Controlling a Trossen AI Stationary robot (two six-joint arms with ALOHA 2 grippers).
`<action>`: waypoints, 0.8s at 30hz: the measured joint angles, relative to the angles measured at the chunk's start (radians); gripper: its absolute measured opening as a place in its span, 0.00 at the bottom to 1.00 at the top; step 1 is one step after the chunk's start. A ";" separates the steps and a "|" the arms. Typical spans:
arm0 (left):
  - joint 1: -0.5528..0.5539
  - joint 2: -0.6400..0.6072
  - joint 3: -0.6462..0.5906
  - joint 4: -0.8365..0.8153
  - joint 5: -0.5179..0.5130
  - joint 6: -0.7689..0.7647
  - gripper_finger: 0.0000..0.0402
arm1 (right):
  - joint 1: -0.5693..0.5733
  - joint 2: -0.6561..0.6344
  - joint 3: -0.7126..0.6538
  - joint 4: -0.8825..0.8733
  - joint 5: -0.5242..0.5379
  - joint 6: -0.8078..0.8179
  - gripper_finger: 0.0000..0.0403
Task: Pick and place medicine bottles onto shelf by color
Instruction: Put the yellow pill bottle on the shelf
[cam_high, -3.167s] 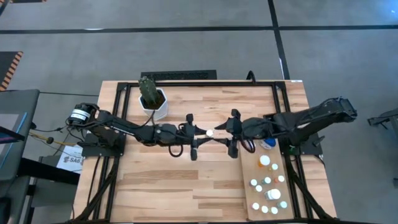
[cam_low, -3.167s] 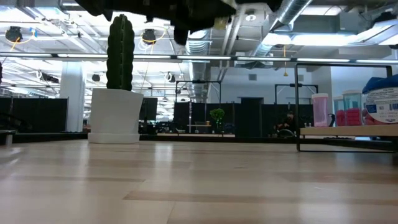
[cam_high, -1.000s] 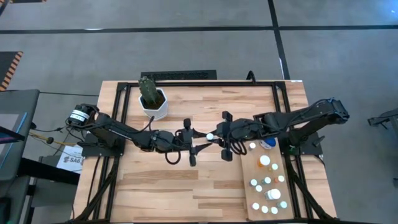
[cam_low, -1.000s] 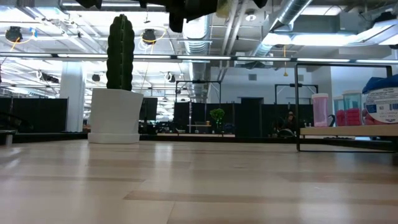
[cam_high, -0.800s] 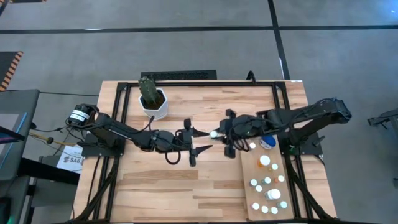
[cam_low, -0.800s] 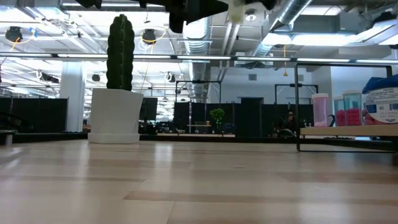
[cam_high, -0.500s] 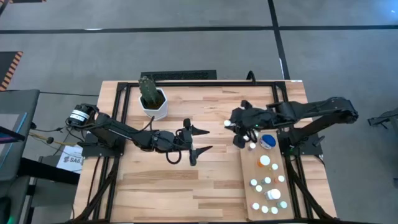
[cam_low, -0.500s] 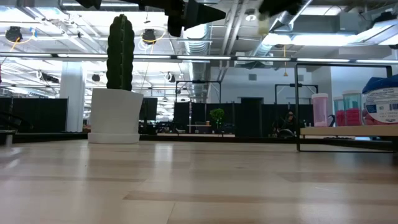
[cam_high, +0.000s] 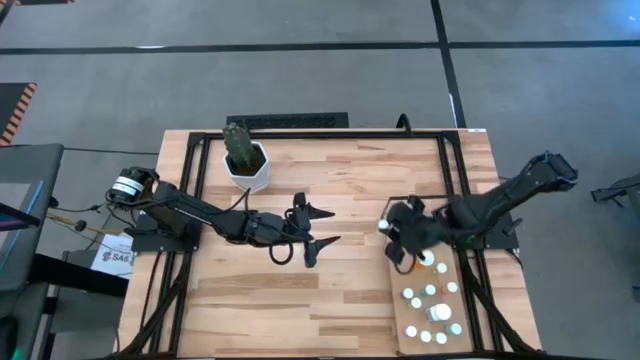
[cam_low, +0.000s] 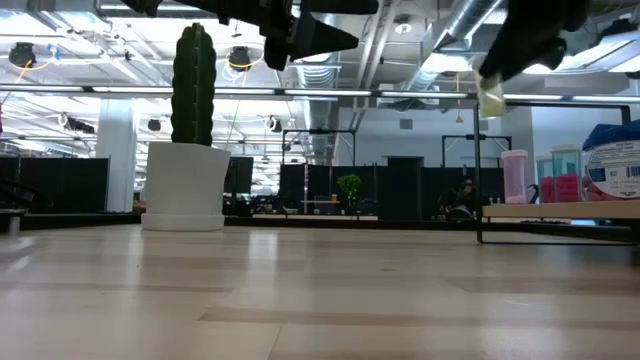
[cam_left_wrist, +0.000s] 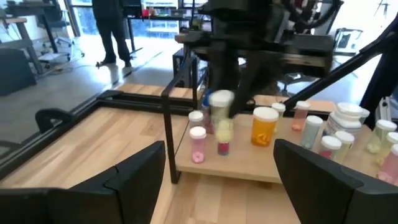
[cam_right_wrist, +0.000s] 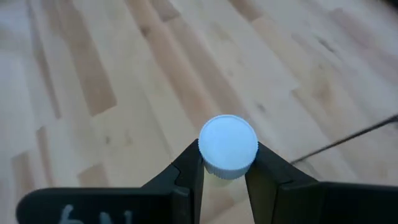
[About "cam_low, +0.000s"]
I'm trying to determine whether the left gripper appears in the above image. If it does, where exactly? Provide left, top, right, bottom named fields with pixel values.
left=258, top=0, right=380, bottom=72

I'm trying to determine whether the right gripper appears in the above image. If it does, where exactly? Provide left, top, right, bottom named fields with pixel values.
left=477, top=0, right=592, bottom=84

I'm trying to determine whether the pink medicine bottle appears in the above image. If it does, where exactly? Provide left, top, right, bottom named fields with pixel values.
left=500, top=149, right=530, bottom=206

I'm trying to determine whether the white-capped medicine bottle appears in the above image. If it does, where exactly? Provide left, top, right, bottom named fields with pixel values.
left=550, top=144, right=584, bottom=204

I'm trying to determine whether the blue oval container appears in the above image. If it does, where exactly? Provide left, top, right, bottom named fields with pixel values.
left=581, top=119, right=640, bottom=203

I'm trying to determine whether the wooden shelf board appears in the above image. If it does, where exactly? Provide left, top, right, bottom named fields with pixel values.
left=482, top=200, right=640, bottom=220

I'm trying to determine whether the ceiling light strip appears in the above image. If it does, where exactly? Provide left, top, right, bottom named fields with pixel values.
left=0, top=83, right=640, bottom=105

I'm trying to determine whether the person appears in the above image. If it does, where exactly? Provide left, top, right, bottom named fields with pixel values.
left=439, top=177, right=482, bottom=221

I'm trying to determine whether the green cactus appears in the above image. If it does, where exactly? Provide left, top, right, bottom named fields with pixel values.
left=170, top=22, right=219, bottom=147

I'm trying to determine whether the green potted plant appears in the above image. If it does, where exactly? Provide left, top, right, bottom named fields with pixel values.
left=336, top=173, right=363, bottom=209

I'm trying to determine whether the black partition panel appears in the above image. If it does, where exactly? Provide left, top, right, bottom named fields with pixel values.
left=224, top=156, right=506, bottom=221
left=0, top=156, right=110, bottom=215

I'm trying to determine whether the white plant pot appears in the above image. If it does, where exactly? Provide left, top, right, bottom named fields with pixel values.
left=140, top=141, right=233, bottom=233

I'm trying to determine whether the white column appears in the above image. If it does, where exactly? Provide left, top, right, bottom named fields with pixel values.
left=95, top=99, right=139, bottom=214

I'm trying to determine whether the silver ventilation duct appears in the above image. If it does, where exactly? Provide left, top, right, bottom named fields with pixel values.
left=399, top=0, right=506, bottom=94
left=287, top=54, right=341, bottom=166

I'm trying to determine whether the black ceiling camera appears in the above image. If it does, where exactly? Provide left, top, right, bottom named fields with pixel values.
left=228, top=46, right=253, bottom=73
left=8, top=42, right=37, bottom=69

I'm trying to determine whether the black gantry frame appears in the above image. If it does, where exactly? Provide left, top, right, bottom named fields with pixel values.
left=281, top=128, right=357, bottom=169
left=441, top=133, right=513, bottom=169

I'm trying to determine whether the black wire shelf frame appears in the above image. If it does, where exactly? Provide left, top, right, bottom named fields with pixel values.
left=472, top=98, right=640, bottom=247

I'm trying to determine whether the black metal table frame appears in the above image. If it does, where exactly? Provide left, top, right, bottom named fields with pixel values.
left=19, top=212, right=640, bottom=247

